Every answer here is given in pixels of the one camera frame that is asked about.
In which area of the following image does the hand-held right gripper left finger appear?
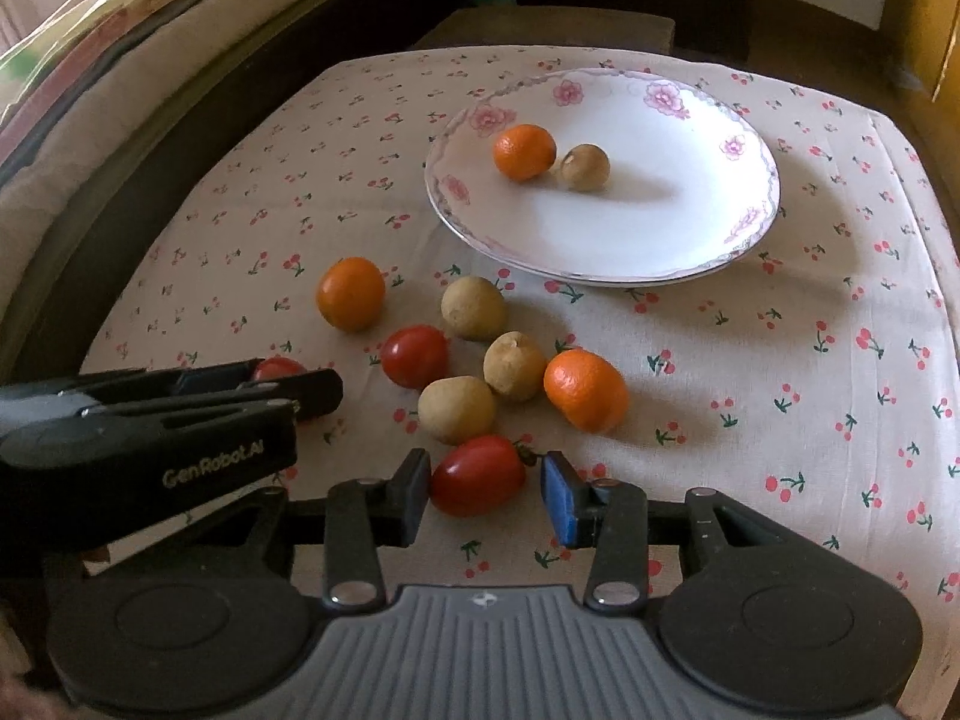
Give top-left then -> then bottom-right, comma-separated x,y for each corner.
180,448 -> 434,610

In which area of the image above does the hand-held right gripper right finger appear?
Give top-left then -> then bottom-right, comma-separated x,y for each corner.
541,450 -> 818,612

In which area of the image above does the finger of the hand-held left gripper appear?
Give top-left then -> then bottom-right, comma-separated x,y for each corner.
71,360 -> 263,402
79,369 -> 344,428

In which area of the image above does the red tomato with stem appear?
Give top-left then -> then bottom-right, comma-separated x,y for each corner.
429,435 -> 541,518

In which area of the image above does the brown longan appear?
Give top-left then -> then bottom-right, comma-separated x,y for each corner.
417,376 -> 498,446
440,276 -> 509,342
483,331 -> 548,402
556,144 -> 611,192

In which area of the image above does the orange tangerine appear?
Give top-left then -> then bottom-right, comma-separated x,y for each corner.
493,124 -> 557,182
543,349 -> 629,434
316,256 -> 387,333

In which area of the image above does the white floral plate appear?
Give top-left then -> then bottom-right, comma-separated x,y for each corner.
431,195 -> 781,290
424,67 -> 781,282

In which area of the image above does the cherry print tablecloth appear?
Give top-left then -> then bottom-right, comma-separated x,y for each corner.
79,45 -> 960,720

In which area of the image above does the brown ottoman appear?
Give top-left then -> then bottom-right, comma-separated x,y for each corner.
412,6 -> 676,57

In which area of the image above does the yellow wooden wardrobe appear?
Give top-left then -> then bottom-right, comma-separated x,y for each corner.
874,0 -> 960,102

